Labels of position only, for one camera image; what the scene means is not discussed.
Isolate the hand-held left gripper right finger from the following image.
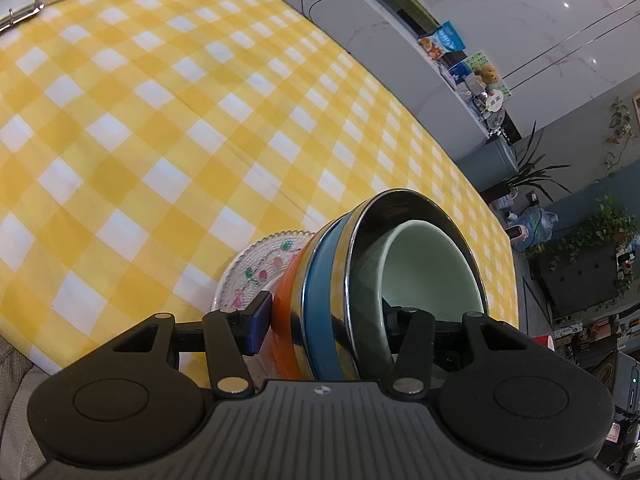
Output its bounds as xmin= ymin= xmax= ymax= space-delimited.
xmin=382 ymin=306 xmax=533 ymax=395

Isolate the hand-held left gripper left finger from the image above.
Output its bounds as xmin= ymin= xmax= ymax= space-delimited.
xmin=107 ymin=292 xmax=273 ymax=398

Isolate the orange steel-lined bowl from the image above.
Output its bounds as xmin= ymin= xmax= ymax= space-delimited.
xmin=269 ymin=230 xmax=332 ymax=382

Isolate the clear glass printed plate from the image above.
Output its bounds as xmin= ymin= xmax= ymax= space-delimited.
xmin=212 ymin=230 xmax=317 ymax=383

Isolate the pale green ceramic cup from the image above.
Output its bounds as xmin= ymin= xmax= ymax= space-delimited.
xmin=350 ymin=219 xmax=486 ymax=383

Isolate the blue steel-lined bowl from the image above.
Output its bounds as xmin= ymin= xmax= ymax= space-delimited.
xmin=304 ymin=188 xmax=489 ymax=383

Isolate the blue plastic bag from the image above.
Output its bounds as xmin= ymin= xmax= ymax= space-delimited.
xmin=514 ymin=206 xmax=559 ymax=247

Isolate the grey waste bin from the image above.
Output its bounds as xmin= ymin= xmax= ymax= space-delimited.
xmin=456 ymin=136 xmax=519 ymax=197

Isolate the dark cabinet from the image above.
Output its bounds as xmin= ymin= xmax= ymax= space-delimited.
xmin=541 ymin=244 xmax=632 ymax=319

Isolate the green potted plant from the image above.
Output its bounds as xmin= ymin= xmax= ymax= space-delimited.
xmin=499 ymin=121 xmax=572 ymax=203

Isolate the yellow checkered tablecloth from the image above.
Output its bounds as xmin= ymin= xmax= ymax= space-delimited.
xmin=0 ymin=0 xmax=518 ymax=377

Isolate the trailing ivy plant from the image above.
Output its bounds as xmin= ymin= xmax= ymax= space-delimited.
xmin=530 ymin=195 xmax=640 ymax=286

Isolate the brown teddy bear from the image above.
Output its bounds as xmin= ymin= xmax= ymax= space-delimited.
xmin=474 ymin=63 xmax=502 ymax=87

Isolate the green printed card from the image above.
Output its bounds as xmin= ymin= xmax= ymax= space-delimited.
xmin=459 ymin=50 xmax=512 ymax=98

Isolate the white marble media counter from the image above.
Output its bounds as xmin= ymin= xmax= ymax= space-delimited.
xmin=220 ymin=0 xmax=493 ymax=171

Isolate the blue snack bag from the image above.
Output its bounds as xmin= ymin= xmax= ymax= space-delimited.
xmin=417 ymin=21 xmax=469 ymax=62

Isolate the hanging ivy plant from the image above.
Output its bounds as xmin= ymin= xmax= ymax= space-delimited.
xmin=604 ymin=97 xmax=637 ymax=172

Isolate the ring binder notebook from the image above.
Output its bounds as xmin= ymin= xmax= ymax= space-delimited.
xmin=0 ymin=0 xmax=47 ymax=36

